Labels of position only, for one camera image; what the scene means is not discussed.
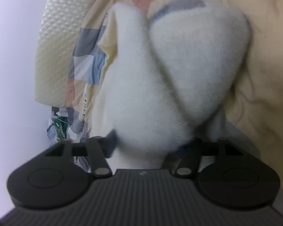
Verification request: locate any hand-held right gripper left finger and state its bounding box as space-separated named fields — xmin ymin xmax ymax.
xmin=45 ymin=132 xmax=118 ymax=178

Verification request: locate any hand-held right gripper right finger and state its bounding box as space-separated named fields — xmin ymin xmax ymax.
xmin=167 ymin=138 xmax=246 ymax=178

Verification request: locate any cream navy-striped sweater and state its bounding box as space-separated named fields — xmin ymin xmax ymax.
xmin=91 ymin=0 xmax=253 ymax=170

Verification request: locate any green printed bag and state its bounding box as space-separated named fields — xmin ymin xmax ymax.
xmin=51 ymin=116 xmax=69 ymax=143

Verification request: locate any clear plastic bag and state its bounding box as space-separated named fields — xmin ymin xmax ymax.
xmin=47 ymin=122 xmax=59 ymax=144

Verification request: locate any patchwork quilt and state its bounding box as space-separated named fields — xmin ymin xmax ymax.
xmin=65 ymin=0 xmax=283 ymax=208

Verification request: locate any cream quilted headboard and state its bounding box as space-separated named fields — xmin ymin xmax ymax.
xmin=34 ymin=0 xmax=104 ymax=108

